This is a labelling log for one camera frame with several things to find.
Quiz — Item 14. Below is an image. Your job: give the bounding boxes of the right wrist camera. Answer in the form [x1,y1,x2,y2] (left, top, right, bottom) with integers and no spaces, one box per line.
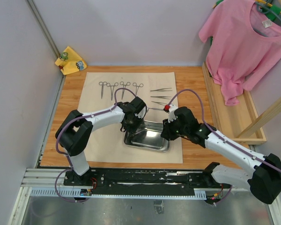
[163,104,178,123]

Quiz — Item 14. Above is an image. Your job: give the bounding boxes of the beige cloth wrap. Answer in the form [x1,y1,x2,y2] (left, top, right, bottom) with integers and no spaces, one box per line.
[78,72,183,164]

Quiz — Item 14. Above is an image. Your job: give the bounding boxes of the wooden tray frame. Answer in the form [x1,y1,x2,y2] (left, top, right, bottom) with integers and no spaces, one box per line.
[202,63,266,145]

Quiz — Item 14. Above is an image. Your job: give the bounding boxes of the yellow printed cloth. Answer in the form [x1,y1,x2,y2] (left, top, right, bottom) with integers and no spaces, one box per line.
[55,46,88,75]

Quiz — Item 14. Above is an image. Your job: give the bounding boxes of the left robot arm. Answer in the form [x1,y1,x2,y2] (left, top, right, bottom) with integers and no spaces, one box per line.
[55,97,148,186]

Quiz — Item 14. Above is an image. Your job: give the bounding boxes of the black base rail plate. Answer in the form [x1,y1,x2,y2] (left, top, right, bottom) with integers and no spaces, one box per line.
[63,168,230,196]

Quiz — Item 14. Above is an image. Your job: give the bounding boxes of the wooden pole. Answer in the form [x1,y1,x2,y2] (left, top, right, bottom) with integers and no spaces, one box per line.
[237,97,281,138]

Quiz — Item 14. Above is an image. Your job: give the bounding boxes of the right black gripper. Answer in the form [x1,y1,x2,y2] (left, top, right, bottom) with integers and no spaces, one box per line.
[161,116,189,141]

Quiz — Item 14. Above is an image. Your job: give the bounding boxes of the steel surgical forceps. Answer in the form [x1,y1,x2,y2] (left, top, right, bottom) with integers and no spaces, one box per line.
[150,88,172,92]

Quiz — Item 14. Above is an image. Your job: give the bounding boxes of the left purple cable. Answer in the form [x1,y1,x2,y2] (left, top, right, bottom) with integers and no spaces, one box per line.
[54,88,136,203]

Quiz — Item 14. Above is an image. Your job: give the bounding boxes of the stainless steel tray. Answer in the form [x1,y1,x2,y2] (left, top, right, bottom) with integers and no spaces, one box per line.
[124,120,170,152]

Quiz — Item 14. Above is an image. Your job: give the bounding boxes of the long steel hemostat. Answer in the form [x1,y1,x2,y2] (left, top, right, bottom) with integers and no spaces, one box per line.
[133,82,144,96]

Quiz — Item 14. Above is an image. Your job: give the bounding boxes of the steel surgical scissors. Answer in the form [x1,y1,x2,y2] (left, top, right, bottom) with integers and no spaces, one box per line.
[98,81,108,99]

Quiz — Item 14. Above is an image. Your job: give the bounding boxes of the green clothes hanger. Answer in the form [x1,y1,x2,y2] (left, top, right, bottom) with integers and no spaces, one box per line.
[255,0,281,22]

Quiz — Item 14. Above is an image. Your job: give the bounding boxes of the steel hemostat clamp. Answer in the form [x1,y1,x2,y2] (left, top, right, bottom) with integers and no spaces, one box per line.
[120,81,131,99]

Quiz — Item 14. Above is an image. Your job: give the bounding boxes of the pink t-shirt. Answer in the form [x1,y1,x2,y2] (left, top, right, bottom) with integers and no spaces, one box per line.
[199,0,281,106]

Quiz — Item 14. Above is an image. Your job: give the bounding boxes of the steel scalpel handle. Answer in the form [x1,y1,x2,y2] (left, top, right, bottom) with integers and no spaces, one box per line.
[147,107,163,111]

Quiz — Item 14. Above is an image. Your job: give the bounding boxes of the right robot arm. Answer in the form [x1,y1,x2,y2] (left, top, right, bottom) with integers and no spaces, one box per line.
[161,104,281,204]

